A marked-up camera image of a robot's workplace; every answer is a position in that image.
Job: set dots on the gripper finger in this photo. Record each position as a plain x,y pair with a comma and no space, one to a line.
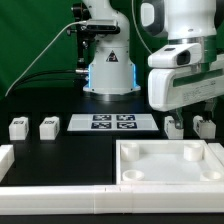
178,119
209,109

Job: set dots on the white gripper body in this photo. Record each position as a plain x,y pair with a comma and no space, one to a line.
178,79

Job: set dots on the white square tabletop tray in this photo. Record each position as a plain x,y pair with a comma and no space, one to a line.
167,162

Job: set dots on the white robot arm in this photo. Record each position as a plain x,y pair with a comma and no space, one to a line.
111,74

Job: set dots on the white marker tag board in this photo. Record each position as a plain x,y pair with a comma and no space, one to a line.
112,122

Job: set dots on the white left fence block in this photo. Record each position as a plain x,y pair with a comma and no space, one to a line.
6,159

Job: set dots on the white front fence rail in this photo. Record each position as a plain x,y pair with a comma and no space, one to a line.
112,199

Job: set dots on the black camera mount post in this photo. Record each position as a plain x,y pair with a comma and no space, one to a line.
80,13

